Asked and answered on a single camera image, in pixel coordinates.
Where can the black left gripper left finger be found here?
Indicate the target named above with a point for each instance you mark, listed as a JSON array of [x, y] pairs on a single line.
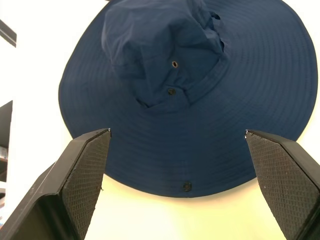
[[75, 185]]

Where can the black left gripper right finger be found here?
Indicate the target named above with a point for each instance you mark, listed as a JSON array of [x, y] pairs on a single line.
[[285, 180]]

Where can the navy blue bucket hat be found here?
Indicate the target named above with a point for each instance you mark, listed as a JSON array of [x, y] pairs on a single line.
[[175, 105]]

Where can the dark shelf unit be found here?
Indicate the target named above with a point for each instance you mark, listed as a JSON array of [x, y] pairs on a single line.
[[5, 140]]

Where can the black bar with grey edge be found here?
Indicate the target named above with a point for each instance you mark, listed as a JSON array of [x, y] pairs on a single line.
[[7, 32]]

